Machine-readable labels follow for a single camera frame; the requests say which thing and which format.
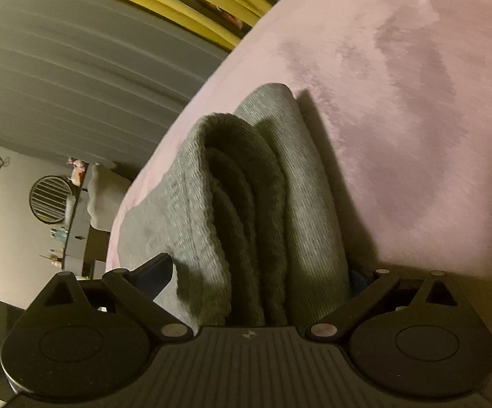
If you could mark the grey-green curtain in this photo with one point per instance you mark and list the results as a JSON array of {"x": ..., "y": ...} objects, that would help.
[{"x": 100, "y": 80}]

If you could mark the grey sweatpants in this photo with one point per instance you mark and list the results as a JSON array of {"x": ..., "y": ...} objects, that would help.
[{"x": 246, "y": 213}]

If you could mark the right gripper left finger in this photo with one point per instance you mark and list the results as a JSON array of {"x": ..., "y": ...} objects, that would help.
[{"x": 119, "y": 307}]

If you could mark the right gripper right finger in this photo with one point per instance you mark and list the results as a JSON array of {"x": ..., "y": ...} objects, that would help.
[{"x": 393, "y": 308}]

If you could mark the round black fan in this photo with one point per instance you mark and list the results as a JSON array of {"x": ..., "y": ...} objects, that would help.
[{"x": 48, "y": 199}]

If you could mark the purple plush bed blanket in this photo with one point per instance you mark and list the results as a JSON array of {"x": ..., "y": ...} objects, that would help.
[{"x": 397, "y": 95}]

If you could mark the dark desk with clutter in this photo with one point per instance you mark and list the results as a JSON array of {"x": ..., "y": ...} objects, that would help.
[{"x": 80, "y": 249}]

